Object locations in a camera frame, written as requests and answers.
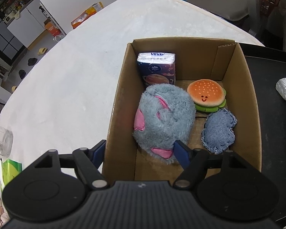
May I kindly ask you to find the yellow slipper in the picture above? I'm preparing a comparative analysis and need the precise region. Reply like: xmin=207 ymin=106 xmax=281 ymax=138
xmin=38 ymin=48 xmax=47 ymax=55

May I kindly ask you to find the orange paper bag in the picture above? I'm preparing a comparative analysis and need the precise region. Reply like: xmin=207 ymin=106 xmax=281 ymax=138
xmin=71 ymin=2 xmax=104 ymax=29

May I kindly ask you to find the black shallow tray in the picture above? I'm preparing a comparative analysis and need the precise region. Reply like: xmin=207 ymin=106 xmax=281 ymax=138
xmin=240 ymin=43 xmax=286 ymax=227

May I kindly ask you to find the grey pink plush mouse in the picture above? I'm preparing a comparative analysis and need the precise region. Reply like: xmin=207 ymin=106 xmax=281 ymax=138
xmin=133 ymin=84 xmax=196 ymax=164

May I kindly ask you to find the blue tissue pack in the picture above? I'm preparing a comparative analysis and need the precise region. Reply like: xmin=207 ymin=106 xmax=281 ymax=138
xmin=137 ymin=52 xmax=176 ymax=87

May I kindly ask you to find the blue denim soft pouch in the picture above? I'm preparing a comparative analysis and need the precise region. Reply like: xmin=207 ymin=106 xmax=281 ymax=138
xmin=201 ymin=108 xmax=237 ymax=155

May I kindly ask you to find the clear glass jar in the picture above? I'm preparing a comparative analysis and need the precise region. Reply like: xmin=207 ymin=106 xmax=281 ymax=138
xmin=0 ymin=126 xmax=13 ymax=158

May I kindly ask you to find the orange cardboard box on floor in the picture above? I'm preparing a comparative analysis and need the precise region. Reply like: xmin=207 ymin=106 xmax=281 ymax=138
xmin=44 ymin=18 xmax=61 ymax=37

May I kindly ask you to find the plush hamburger toy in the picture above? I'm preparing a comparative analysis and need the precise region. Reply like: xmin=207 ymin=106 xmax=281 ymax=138
xmin=187 ymin=79 xmax=226 ymax=113

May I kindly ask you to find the brown cardboard box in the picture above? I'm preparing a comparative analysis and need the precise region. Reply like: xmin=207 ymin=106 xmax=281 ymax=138
xmin=102 ymin=37 xmax=262 ymax=184

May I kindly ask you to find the green tissue pack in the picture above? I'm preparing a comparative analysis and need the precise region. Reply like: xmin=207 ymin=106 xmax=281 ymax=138
xmin=1 ymin=159 xmax=22 ymax=185

